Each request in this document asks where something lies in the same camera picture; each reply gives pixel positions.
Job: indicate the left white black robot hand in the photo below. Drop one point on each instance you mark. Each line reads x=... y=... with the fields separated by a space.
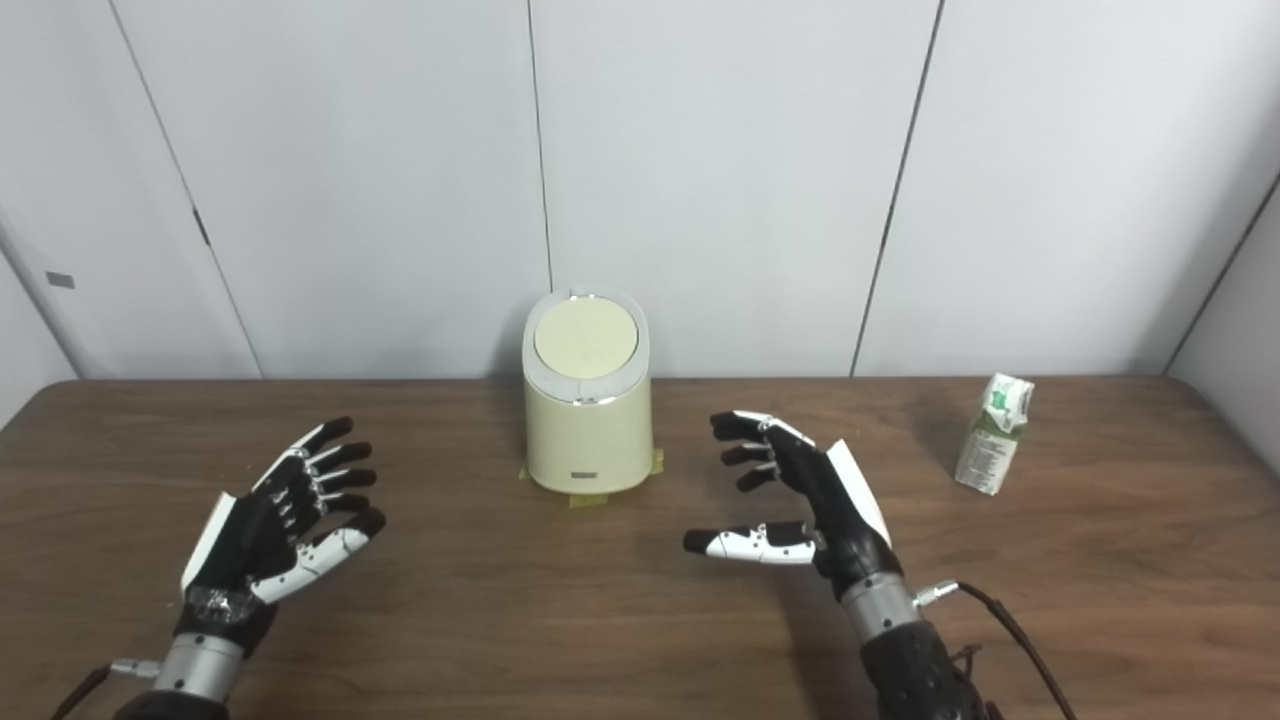
x=255 y=540

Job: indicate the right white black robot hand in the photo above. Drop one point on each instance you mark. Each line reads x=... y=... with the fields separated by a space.
x=845 y=530

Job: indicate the white green milk carton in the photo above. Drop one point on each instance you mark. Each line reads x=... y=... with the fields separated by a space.
x=992 y=450

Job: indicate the cream-colored cylindrical bin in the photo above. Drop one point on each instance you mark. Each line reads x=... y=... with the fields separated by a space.
x=588 y=440

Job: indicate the cream round bin lid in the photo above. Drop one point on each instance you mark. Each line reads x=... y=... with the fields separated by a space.
x=585 y=338

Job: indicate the black wall panel hinge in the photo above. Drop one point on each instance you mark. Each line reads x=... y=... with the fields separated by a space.
x=201 y=227

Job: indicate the small gray wall label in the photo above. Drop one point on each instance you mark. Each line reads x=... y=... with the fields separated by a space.
x=60 y=280

